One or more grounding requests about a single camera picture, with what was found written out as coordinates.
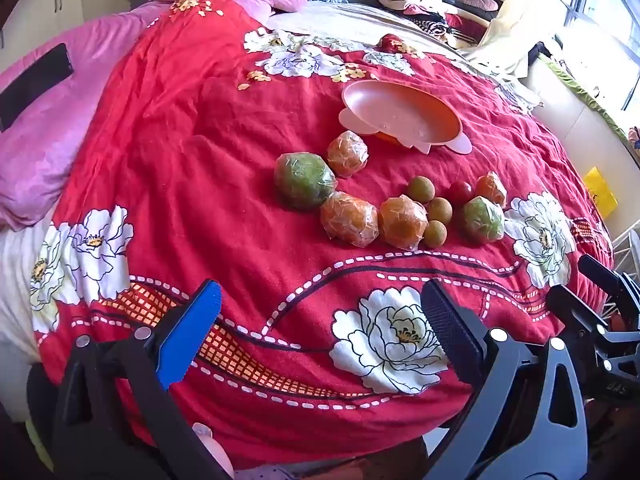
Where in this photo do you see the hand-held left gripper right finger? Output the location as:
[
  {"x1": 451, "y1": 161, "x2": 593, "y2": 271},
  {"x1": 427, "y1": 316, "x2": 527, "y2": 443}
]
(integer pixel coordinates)
[{"x1": 420, "y1": 280, "x2": 588, "y2": 480}]

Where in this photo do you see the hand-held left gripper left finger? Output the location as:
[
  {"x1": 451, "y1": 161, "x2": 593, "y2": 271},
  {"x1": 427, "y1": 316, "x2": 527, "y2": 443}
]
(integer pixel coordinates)
[{"x1": 52, "y1": 280, "x2": 236, "y2": 480}]

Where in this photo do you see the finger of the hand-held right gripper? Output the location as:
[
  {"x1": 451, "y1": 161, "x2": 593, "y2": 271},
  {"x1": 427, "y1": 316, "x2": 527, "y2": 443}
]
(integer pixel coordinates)
[
  {"x1": 577, "y1": 254, "x2": 640, "y2": 311},
  {"x1": 545, "y1": 284, "x2": 613, "y2": 356}
]

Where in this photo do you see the longan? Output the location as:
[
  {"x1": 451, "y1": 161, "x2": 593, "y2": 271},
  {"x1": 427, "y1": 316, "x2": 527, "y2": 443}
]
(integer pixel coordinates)
[
  {"x1": 427, "y1": 197, "x2": 454, "y2": 223},
  {"x1": 406, "y1": 176, "x2": 436, "y2": 204},
  {"x1": 422, "y1": 220, "x2": 447, "y2": 249}
]

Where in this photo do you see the plastic-wrapped green fruit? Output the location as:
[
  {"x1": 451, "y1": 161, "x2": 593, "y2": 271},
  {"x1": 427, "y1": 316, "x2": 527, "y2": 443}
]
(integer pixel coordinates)
[
  {"x1": 273, "y1": 152, "x2": 337, "y2": 211},
  {"x1": 457, "y1": 196, "x2": 506, "y2": 245}
]

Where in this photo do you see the plastic-wrapped orange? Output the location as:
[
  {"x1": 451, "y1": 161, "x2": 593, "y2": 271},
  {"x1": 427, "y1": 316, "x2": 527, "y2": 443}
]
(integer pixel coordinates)
[
  {"x1": 377, "y1": 195, "x2": 430, "y2": 251},
  {"x1": 326, "y1": 130, "x2": 370, "y2": 178},
  {"x1": 320, "y1": 191, "x2": 380, "y2": 248},
  {"x1": 474, "y1": 171, "x2": 508, "y2": 209}
]

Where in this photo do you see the red tomato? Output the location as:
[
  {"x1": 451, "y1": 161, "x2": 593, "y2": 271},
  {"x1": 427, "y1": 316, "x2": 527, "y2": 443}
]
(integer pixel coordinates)
[{"x1": 447, "y1": 180, "x2": 474, "y2": 206}]

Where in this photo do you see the pink plastic bowl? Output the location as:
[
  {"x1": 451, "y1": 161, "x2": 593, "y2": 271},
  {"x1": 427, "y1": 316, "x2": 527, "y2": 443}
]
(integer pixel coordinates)
[{"x1": 339, "y1": 80, "x2": 473, "y2": 156}]

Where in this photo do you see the yellow bag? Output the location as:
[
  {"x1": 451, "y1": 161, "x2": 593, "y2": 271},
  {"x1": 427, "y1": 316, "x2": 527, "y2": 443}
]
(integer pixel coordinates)
[{"x1": 584, "y1": 167, "x2": 620, "y2": 218}]

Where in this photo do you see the red floral blanket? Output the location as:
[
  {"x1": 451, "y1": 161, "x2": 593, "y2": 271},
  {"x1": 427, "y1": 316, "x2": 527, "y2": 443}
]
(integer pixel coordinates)
[{"x1": 30, "y1": 0, "x2": 616, "y2": 466}]

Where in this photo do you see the white bed sheet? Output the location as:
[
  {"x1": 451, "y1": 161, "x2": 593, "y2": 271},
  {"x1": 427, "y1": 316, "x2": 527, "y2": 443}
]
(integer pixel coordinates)
[{"x1": 0, "y1": 210, "x2": 66, "y2": 421}]

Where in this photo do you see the pink quilt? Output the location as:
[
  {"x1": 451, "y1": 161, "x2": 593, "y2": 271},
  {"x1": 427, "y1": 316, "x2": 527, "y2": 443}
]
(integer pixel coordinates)
[{"x1": 0, "y1": 2, "x2": 173, "y2": 233}]

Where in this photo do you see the window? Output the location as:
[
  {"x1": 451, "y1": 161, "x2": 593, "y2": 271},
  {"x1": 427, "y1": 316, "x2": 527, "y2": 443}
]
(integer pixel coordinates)
[{"x1": 565, "y1": 0, "x2": 640, "y2": 111}]

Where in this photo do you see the cream curtain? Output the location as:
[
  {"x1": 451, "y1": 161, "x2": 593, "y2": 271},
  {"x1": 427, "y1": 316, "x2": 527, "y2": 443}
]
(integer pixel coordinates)
[{"x1": 465, "y1": 0, "x2": 593, "y2": 93}]

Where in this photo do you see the black phone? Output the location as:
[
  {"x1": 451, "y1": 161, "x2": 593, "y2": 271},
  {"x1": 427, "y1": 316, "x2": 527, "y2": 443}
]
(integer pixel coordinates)
[{"x1": 0, "y1": 43, "x2": 74, "y2": 131}]

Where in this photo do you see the pile of folded clothes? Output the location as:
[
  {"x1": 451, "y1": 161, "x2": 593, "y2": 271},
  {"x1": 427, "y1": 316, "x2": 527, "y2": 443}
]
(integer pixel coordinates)
[{"x1": 377, "y1": 0, "x2": 501, "y2": 43}]

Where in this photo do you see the beige blanket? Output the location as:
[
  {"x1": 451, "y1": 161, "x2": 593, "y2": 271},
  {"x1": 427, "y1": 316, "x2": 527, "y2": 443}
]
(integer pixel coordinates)
[{"x1": 267, "y1": 1, "x2": 481, "y2": 61}]

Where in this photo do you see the white wire rack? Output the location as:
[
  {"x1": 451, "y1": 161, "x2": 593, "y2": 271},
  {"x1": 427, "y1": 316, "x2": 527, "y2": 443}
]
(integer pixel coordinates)
[{"x1": 607, "y1": 230, "x2": 640, "y2": 321}]

